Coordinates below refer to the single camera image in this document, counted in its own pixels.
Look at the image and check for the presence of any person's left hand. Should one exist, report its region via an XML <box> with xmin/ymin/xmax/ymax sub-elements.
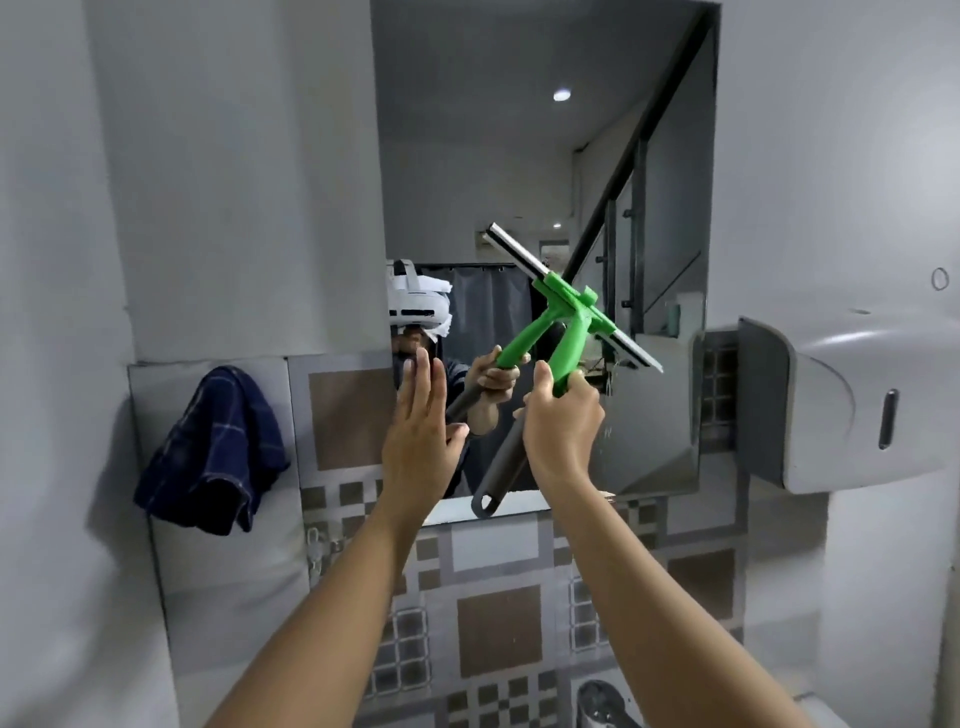
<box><xmin>373</xmin><ymin>346</ymin><xmax>472</xmax><ymax>528</ymax></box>

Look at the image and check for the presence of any person's right hand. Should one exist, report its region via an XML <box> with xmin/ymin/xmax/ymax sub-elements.
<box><xmin>512</xmin><ymin>365</ymin><xmax>607</xmax><ymax>496</ymax></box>

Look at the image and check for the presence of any green and grey squeegee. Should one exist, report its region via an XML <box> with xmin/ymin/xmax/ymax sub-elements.
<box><xmin>470</xmin><ymin>221</ymin><xmax>666</xmax><ymax>520</ymax></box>

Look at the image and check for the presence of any blue plaid cloth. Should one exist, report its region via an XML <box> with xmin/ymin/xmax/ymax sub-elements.
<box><xmin>133</xmin><ymin>365</ymin><xmax>292</xmax><ymax>537</ymax></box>

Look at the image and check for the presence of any frameless wall mirror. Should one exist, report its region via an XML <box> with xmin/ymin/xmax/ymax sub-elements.
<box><xmin>369</xmin><ymin>0</ymin><xmax>721</xmax><ymax>523</ymax></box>

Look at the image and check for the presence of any person's right forearm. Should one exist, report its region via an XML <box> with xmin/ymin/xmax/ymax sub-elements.
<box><xmin>539</xmin><ymin>483</ymin><xmax>815</xmax><ymax>728</ymax></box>

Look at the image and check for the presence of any person's left forearm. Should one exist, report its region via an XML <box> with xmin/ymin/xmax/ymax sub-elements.
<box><xmin>206</xmin><ymin>502</ymin><xmax>440</xmax><ymax>728</ymax></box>

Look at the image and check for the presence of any white paper towel dispenser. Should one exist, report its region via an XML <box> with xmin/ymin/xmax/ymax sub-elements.
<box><xmin>737</xmin><ymin>303</ymin><xmax>960</xmax><ymax>496</ymax></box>

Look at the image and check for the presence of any chrome lever faucet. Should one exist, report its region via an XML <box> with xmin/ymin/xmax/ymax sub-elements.
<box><xmin>577</xmin><ymin>678</ymin><xmax>639</xmax><ymax>728</ymax></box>

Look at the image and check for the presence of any clear wall hook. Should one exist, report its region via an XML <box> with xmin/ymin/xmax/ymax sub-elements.
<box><xmin>303</xmin><ymin>524</ymin><xmax>346</xmax><ymax>583</ymax></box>

